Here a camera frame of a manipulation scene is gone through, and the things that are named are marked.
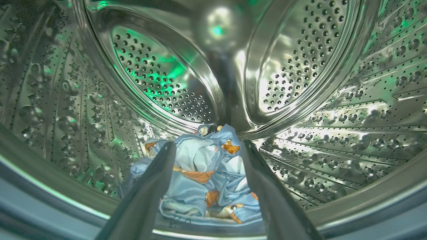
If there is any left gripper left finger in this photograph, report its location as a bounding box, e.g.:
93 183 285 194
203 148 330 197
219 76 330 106
95 142 177 240

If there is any blue patterned garment orange print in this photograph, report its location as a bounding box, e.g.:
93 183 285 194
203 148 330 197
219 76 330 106
144 123 241 157

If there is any blue patterned garment white lining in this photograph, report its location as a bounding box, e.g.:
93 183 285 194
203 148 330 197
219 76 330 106
128 135 262 224

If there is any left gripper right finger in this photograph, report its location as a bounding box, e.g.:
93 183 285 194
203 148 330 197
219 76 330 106
242 139 322 240

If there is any stainless steel washing machine drum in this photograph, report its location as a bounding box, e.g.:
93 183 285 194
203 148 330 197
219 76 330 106
0 0 427 230

